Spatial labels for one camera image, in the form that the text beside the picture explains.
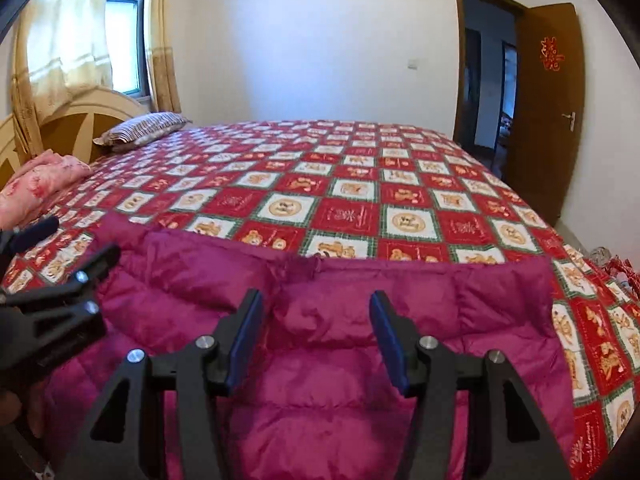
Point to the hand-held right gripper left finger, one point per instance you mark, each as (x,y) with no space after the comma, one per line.
(245,340)

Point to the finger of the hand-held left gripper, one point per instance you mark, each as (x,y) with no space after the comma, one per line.
(75,280)
(32,232)

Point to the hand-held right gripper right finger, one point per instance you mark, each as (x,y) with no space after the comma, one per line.
(389,340)

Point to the magenta puffer jacket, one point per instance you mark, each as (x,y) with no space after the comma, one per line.
(320,410)

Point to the pile of clothes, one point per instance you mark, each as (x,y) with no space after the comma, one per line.
(617,270)

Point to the pink floral folded blanket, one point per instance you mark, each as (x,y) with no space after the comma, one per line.
(40,185)

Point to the cream wooden headboard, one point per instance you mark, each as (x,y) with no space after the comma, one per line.
(75,130)

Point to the striped pillow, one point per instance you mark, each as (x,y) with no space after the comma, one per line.
(140,130)

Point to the red checkered bear bed sheet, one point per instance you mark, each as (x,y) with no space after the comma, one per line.
(350,180)

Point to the wide beige floral curtain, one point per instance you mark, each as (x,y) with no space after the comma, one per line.
(60,50)

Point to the window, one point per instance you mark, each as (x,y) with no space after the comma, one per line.
(125,45)

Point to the narrow beige floral curtain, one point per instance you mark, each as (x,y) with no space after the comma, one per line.
(162,45)

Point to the brown wooden door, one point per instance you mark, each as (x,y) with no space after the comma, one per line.
(542,150)

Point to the red paper door decoration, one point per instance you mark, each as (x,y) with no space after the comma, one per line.
(549,53)

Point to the dark wooden door frame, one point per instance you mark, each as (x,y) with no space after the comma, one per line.
(459,60)

